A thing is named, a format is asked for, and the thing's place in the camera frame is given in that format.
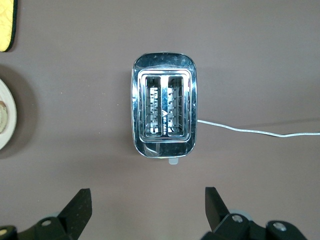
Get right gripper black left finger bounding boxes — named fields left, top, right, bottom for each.
left=0, top=188, right=93, bottom=240

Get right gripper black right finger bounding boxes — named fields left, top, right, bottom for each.
left=201, top=186, right=308, bottom=240

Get round beige ribbed plate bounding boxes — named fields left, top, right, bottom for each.
left=0, top=78, right=18, bottom=151

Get brown bread slice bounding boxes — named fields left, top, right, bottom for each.
left=0, top=99, right=9, bottom=133

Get chrome two-slot toaster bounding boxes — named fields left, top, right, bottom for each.
left=131, top=51, right=200, bottom=165

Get yellow quilted oven mitt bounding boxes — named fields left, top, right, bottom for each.
left=0, top=0, right=19, bottom=53

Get white toaster power cable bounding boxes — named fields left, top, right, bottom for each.
left=197, top=119, right=320, bottom=138

